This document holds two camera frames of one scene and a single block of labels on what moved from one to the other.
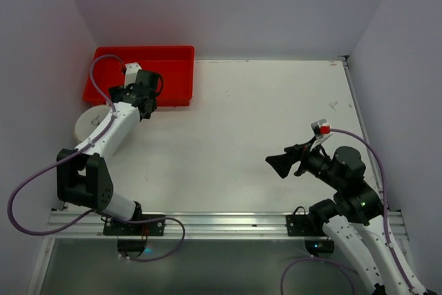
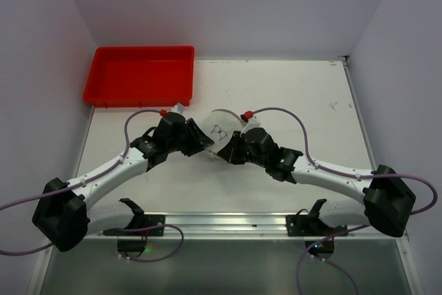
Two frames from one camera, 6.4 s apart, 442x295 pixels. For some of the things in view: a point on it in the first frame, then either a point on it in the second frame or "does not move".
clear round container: (88, 119) to (219, 125)
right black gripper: (299, 158) to (235, 146)
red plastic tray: (175, 64) does not move
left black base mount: (134, 248) does not move
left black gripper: (148, 105) to (190, 137)
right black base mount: (299, 224) does not move
